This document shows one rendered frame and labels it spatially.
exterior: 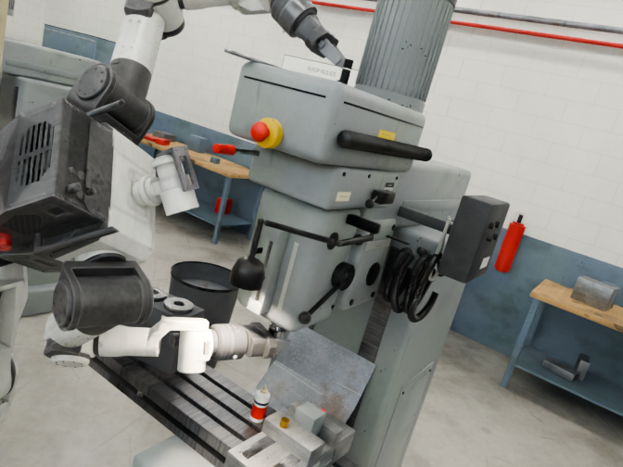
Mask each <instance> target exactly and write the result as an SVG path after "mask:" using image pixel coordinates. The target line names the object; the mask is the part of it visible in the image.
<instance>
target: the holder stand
mask: <svg viewBox="0 0 623 467"><path fill-rule="evenodd" d="M152 288H153V293H154V306H153V310H152V313H151V315H150V317H149V319H148V320H147V321H146V322H145V323H144V324H137V325H135V324H132V323H129V324H119V325H123V326H128V327H141V328H152V327H153V326H154V325H155V324H156V323H158V322H159V321H160V320H161V319H162V318H165V317H184V318H200V319H203V317H204V312H205V310H204V309H202V308H200V307H197V306H195V305H194V304H193V303H192V302H191V301H189V300H187V299H184V298H180V297H175V296H173V295H170V294H168V293H167V291H166V290H164V289H162V288H159V287H156V286H152ZM174 333H180V331H173V330H170V331H169V332H168V333H166V334H165V335H164V336H163V337H162V338H161V345H160V346H161V348H160V351H159V356H158V357H142V356H132V357H134V358H136V359H138V360H141V361H142V362H144V363H146V364H148V365H150V366H152V367H154V368H156V369H158V370H160V371H162V372H164V373H166V374H168V375H172V374H174V373H175V372H178V371H177V364H178V352H179V348H178V347H171V346H170V335H171V334H174Z"/></svg>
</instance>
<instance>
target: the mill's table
mask: <svg viewBox="0 0 623 467"><path fill-rule="evenodd" d="M88 366H90V367H91V368H92V369H93V370H95V371H96V372H97V373H99V374H100V375H101V376H102V377H104V378H105V379H106V380H107V381H109V382H110V383H111V384H112V385H114V386H115V387H116V388H118V389H119V390H120V391H121V392H122V393H123V394H124V395H125V396H127V397H128V398H129V399H131V400H132V401H133V402H134V403H136V404H137V405H138V406H139V407H141V408H142V409H143V410H145V411H146V412H147V413H148V414H150V415H151V416H152V417H153V418H155V419H156V420H157V421H158V422H160V423H161V424H162V425H164V426H165V427H166V428H167V429H169V430H170V431H171V432H172V433H174V434H175V435H176V436H178V437H179V438H180V439H181V440H183V441H184V442H185V443H186V444H187V445H188V446H189V447H190V448H192V449H193V450H194V451H196V452H197V453H198V454H199V455H201V456H202V457H203V458H204V459H206V460H207V461H208V462H210V463H211V464H212V465H213V466H215V467H223V466H224V463H225V460H226V456H227V452H228V450H230V449H231V448H234V447H236V446H237V445H239V444H241V443H243V442H244V441H246V440H248V439H250V438H251V437H253V436H255V435H257V434H258V433H260V432H262V430H261V429H262V427H263V423H264V419H265V418H266V417H268V416H270V415H272V414H274V413H275V412H276V410H274V409H273V408H271V407H270V406H267V410H266V412H265V416H264V419H263V422H261V423H254V422H253V421H251V420H250V418H249V417H250V413H251V410H252V406H253V402H254V398H255V397H254V396H253V395H251V394H250V393H249V392H248V391H246V390H245V389H243V388H242V387H240V386H239V385H237V384H235V383H234V382H232V381H231V380H229V379H228V378H226V377H225V376H223V375H222V374H220V373H219V372H217V371H215V370H214V369H212V368H211V367H210V366H209V365H207V364H206V370H205V371H204V372H201V373H183V372H175V373H174V374H172V375H168V374H166V373H164V372H162V371H160V370H158V369H156V368H154V367H152V366H150V365H148V364H146V363H144V362H142V361H141V360H138V359H136V358H134V357H132V356H121V357H100V356H99V355H95V357H94V358H90V362H89V364H88ZM329 467H360V466H359V465H357V464H356V463H354V462H353V461H351V460H349V459H348V458H346V457H345V456H342V457H341V458H340V459H338V460H337V461H336V462H334V463H333V464H332V465H330V466H329Z"/></svg>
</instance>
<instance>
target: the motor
mask: <svg viewBox="0 0 623 467"><path fill-rule="evenodd" d="M456 3H457V0H377V3H376V7H375V13H374V16H373V20H372V24H371V27H370V31H369V34H368V37H367V41H366V45H365V48H364V51H363V55H362V61H361V65H360V67H359V71H358V75H357V78H356V82H355V84H356V86H354V88H357V89H359V90H362V91H364V92H366V93H369V94H371V95H375V96H378V97H381V98H383V99H386V100H387V101H390V102H393V103H395V104H398V105H404V106H405V107H407V108H409V109H411V110H414V111H417V112H419V113H423V111H424V108H425V104H424V103H425V102H426V99H427V96H428V93H429V90H430V86H431V83H432V81H433V78H434V74H435V71H436V68H437V65H438V62H439V57H440V54H441V50H442V47H443V45H444V42H445V38H446V35H447V32H448V29H449V26H450V23H451V18H452V14H453V11H454V9H455V6H456Z"/></svg>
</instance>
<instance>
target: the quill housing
mask: <svg viewBox="0 0 623 467"><path fill-rule="evenodd" d="M348 214H355V215H357V216H360V211H359V209H358V208H353V209H331V210H326V209H322V208H318V207H316V206H314V205H311V204H309V203H306V202H304V201H301V200H298V199H296V198H294V197H292V196H288V195H285V194H282V193H280V192H277V191H275V190H273V189H271V188H268V187H267V188H265V189H264V191H263V192H262V195H261V202H260V205H259V209H258V213H257V217H256V220H255V225H254V229H253V233H252V236H251V240H250V244H249V248H248V256H249V254H250V253H249V252H250V249H251V246H252V243H253V242H252V241H253V238H254V233H255V230H256V227H257V226H256V225H257V222H258V219H260V218H262V219H263V220H264V221H266V220H268V221H273V222H277V223H280V224H284V225H286V226H290V227H293V228H297V229H300V230H303V231H306V232H310V233H313V234H319V235H322V236H325V237H329V238H333V239H334V240H335V243H334V244H333V245H329V244H327V243H323V242H320V241H316V240H313V239H310V238H307V237H303V236H300V235H297V234H293V233H289V236H288V239H287V243H286V250H285V253H284V256H283V260H282V264H281V268H280V272H279V274H278V278H277V282H276V286H275V289H274V293H273V299H272V303H271V306H270V310H269V312H266V313H263V314H262V315H261V316H262V317H264V318H266V319H267V320H269V321H271V322H274V323H275V324H277V325H279V326H281V327H283V328H284V329H286V330H288V331H290V332H296V331H298V330H300V329H303V328H305V327H308V326H310V325H313V324H315V323H317V322H321V321H324V320H326V319H328V318H329V317H330V316H331V314H332V311H333V308H334V306H335V302H336V298H337V292H338V290H337V291H336V292H335V293H334V294H333V295H332V296H331V297H329V298H328V299H327V300H326V301H325V303H324V304H323V305H322V306H321V307H320V308H319V309H318V310H316V311H315V312H314V313H313V314H312V316H311V321H310V322H309V323H308V324H301V323H300V322H299V314H300V313H301V312H302V311H307V312H308V311H309V310H310V309H311V308H312V307H313V306H314V305H315V304H316V303H317V302H318V301H319V300H320V299H321V298H322V297H323V296H324V295H325V294H326V293H328V292H329V291H330V290H331V289H332V288H333V287H334V286H333V285H332V282H331V279H332V274H333V272H334V270H335V268H336V266H337V265H338V264H339V263H341V262H343V261H346V262H347V260H348V257H349V253H350V249H351V245H349V246H341V247H338V246H336V241H338V240H343V239H349V238H353V236H354V235H355V232H356V229H357V227H354V226H351V225H349V224H347V223H346V220H347V217H348ZM266 230H267V226H265V225H264V223H263V226H262V229H261V237H260V240H259V244H258V247H263V246H264V242H265V238H264V237H265V234H266ZM251 294H252V291H248V290H243V289H240V288H239V290H238V294H237V298H238V301H239V303H240V304H241V305H243V306H244V307H246V308H247V307H248V301H249V298H250V297H251Z"/></svg>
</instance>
